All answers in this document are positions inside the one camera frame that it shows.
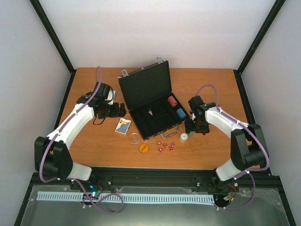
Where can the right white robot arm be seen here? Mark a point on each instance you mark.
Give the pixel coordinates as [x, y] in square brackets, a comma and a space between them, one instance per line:
[248, 150]

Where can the clear plastic disc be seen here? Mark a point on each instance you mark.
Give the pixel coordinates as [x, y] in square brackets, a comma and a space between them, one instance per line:
[134, 138]

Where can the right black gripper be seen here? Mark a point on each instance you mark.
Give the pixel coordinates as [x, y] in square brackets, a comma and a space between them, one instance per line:
[189, 127]

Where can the red poker chip stack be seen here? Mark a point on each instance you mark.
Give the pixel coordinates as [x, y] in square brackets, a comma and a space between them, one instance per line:
[172, 101]

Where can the right black frame post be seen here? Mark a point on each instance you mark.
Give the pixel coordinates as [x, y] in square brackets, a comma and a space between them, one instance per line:
[278, 4]

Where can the white poker chip stack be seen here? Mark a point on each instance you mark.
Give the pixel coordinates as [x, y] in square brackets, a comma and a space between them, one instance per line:
[184, 137]

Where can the playing card deck box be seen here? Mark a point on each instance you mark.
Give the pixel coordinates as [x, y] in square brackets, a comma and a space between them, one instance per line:
[122, 126]

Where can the light blue cable duct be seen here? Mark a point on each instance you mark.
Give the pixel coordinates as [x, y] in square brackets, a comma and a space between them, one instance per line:
[128, 198]

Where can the orange dealer button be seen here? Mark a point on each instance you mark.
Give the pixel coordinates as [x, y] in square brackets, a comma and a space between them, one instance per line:
[143, 148]

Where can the black frame post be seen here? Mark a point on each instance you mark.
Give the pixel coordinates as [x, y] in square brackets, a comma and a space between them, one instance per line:
[52, 34]
[278, 4]

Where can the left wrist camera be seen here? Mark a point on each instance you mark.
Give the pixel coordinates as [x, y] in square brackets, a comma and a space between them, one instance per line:
[112, 95]

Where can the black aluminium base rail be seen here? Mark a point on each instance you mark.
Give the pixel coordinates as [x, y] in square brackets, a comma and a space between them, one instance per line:
[197, 180]

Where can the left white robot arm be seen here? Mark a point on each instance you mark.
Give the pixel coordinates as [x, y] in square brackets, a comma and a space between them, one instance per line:
[51, 153]

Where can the black poker set case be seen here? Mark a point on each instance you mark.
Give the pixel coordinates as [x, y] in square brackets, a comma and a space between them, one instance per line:
[149, 88]

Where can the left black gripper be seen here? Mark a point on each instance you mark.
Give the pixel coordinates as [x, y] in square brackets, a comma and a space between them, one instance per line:
[116, 113]

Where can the blue poker chip stack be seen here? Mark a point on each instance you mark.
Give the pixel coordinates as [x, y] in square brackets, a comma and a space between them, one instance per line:
[180, 112]

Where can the left black frame post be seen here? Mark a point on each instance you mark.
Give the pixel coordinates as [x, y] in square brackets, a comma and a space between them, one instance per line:
[52, 34]

